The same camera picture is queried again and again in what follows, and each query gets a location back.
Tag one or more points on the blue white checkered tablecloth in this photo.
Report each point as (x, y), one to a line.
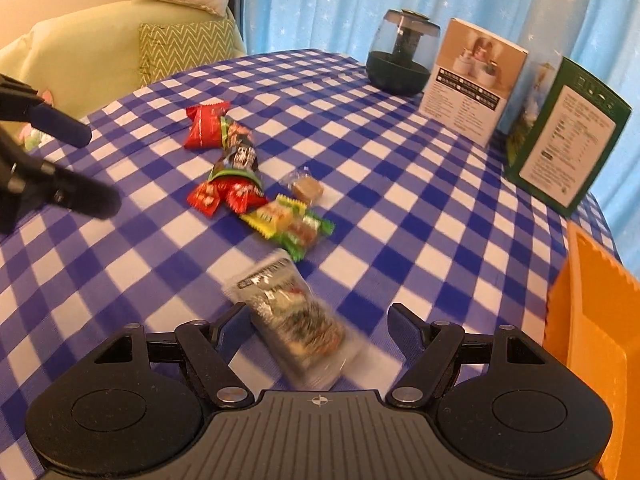
(400, 185)

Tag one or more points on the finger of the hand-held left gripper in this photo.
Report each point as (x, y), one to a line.
(82, 195)
(57, 122)

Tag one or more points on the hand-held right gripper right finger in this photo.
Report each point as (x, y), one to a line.
(406, 330)

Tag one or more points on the green product box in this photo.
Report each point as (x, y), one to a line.
(560, 145)

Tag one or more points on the small red candy packet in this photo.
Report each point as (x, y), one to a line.
(242, 195)
(205, 197)

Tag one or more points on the clear wrapped caramel candy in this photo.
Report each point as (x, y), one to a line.
(306, 190)

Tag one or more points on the large red snack packet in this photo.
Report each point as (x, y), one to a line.
(205, 127)

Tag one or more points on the green black snack packet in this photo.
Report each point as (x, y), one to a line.
(240, 155)

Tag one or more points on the light green sofa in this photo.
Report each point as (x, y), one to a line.
(85, 50)

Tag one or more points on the yellow candy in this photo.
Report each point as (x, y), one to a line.
(270, 217)

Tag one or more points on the white product box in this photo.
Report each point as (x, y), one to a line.
(465, 95)

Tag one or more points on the silver snack packet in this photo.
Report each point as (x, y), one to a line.
(295, 320)

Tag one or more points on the green candy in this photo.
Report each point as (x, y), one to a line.
(302, 235)

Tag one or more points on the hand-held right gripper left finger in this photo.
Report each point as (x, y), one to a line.
(231, 332)

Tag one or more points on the orange plastic tray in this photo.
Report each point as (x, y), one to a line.
(595, 320)

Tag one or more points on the green zigzag cushion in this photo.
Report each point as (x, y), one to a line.
(185, 47)

